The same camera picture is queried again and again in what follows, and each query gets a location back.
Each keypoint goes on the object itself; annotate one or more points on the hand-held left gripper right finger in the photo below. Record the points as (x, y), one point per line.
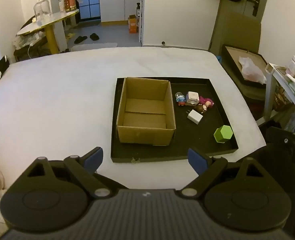
(197, 161)

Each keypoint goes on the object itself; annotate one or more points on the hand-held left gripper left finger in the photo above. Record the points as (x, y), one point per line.
(95, 158)

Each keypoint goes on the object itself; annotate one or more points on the black tray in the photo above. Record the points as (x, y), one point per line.
(197, 135)

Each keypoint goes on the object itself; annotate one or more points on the green hexagonal container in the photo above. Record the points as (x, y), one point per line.
(222, 133)

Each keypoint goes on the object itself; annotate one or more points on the white plug adapter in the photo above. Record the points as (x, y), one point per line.
(195, 117)

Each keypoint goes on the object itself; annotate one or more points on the cardboard box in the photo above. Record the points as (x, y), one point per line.
(142, 135)

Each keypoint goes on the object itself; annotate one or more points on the purple doll figure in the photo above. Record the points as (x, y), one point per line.
(206, 103)

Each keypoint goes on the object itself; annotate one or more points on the small dome-headed toy figurine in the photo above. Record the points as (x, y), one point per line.
(180, 101)

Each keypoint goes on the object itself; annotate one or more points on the white square charger case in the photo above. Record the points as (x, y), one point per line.
(192, 97)

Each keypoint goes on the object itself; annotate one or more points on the white bed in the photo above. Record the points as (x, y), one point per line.
(62, 92)

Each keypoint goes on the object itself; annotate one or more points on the small blue bag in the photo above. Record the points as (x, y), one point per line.
(218, 58)

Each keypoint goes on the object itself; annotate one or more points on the flat black-framed box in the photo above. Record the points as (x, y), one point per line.
(233, 62)

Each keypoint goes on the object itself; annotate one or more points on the white plastic bag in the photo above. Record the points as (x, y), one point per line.
(251, 70)

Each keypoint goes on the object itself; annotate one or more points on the grey floor mat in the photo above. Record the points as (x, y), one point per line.
(95, 47)

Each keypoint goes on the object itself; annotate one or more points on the white shelf rack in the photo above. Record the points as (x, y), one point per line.
(282, 80)

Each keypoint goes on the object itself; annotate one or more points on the dark chair with clutter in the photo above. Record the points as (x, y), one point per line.
(25, 45)

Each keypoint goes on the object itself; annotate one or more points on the white bottle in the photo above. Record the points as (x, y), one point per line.
(294, 66)

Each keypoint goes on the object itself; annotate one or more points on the orange carton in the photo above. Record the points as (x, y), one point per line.
(132, 25)

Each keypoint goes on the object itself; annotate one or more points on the round yellow-legged table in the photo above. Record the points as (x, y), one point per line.
(50, 18)

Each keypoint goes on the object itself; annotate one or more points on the white kitchen cabinet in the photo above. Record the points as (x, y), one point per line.
(117, 7)

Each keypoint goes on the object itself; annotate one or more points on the black bottle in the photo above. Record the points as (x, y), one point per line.
(138, 10)

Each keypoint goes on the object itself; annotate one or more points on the red canister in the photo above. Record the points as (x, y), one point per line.
(69, 3)

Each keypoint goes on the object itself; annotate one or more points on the clear water jug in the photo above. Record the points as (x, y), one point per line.
(41, 10)

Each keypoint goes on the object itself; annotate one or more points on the glass panel door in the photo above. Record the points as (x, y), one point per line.
(88, 0)

